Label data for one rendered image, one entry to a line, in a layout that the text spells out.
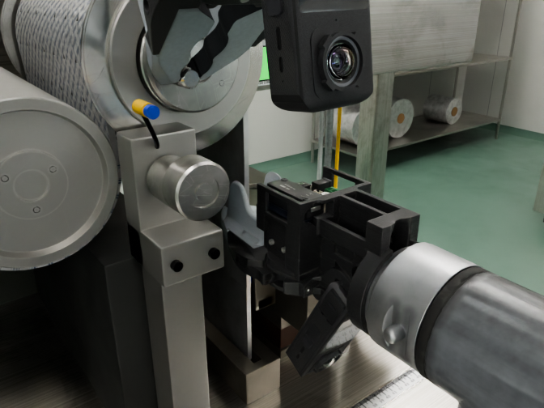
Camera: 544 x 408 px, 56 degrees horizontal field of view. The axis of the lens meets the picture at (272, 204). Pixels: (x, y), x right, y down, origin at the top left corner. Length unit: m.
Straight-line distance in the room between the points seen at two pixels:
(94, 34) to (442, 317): 0.28
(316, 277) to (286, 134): 3.62
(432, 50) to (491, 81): 4.33
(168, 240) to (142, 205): 0.03
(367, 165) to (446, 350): 1.08
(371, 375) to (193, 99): 0.37
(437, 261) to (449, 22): 0.91
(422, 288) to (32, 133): 0.27
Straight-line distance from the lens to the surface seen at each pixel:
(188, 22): 0.30
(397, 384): 0.60
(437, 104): 4.70
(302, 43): 0.22
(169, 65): 0.33
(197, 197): 0.33
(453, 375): 0.30
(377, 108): 1.31
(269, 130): 3.88
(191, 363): 0.45
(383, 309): 0.32
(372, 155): 1.34
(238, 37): 0.33
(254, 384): 0.56
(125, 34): 0.38
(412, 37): 1.10
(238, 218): 0.45
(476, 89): 5.57
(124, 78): 0.38
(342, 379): 0.60
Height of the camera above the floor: 1.30
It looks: 23 degrees down
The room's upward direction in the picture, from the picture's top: straight up
